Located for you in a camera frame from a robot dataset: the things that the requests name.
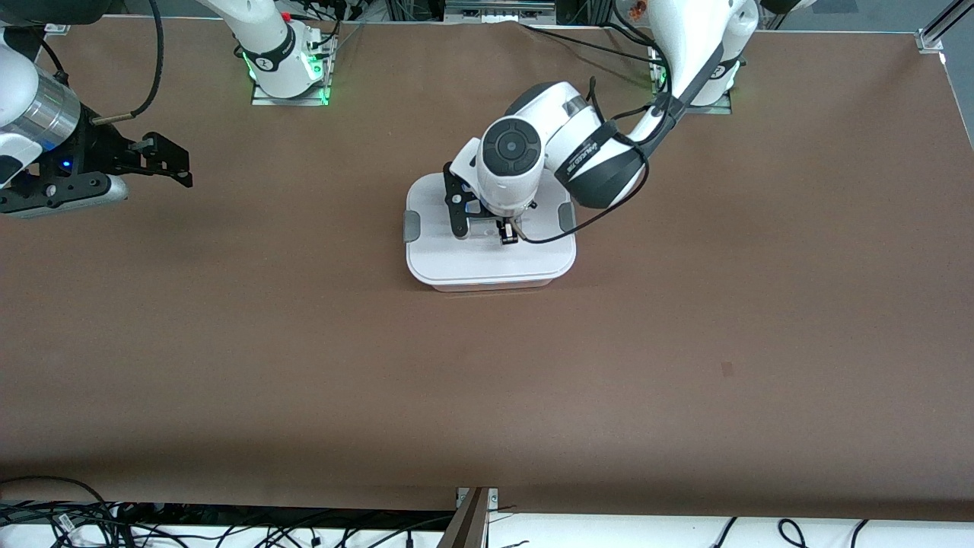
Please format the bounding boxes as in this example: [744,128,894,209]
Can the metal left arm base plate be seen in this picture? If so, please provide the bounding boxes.
[651,46,733,116]

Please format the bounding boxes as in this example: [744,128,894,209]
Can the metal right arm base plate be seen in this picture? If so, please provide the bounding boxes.
[251,75,330,107]

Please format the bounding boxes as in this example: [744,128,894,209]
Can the brown wooden post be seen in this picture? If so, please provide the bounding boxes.
[438,487,490,548]

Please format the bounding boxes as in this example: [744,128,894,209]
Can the brown table cover sheet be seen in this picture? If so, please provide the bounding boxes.
[0,15,974,526]

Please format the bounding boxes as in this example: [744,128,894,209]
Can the white box lid grey latches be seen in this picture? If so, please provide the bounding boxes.
[403,172,578,288]

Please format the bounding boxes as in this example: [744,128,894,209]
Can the thin black table cable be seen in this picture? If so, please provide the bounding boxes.
[533,29,670,69]
[520,23,663,58]

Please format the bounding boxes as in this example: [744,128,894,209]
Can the pale pink plastic box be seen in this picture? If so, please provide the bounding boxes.
[432,276,555,295]

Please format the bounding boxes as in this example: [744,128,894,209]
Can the small metal bracket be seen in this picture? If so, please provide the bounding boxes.
[456,487,499,526]

